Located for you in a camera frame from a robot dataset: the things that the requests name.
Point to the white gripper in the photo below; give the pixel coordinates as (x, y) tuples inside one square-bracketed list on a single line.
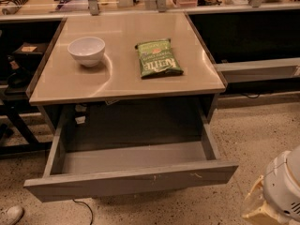
[(280, 185)]

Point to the grey top drawer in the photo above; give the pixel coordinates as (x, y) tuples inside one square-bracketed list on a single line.
[(131, 147)]

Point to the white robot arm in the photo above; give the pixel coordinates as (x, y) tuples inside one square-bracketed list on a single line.
[(274, 198)]

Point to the grey drawer cabinet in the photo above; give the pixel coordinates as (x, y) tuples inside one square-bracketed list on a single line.
[(64, 81)]

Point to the green kettle chips bag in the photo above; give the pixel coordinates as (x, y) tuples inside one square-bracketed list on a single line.
[(156, 59)]

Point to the white ceramic bowl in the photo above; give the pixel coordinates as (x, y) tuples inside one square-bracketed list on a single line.
[(87, 51)]

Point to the white shoe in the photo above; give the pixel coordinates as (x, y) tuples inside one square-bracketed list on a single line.
[(11, 216)]

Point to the black side table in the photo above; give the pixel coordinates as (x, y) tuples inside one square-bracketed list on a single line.
[(24, 63)]

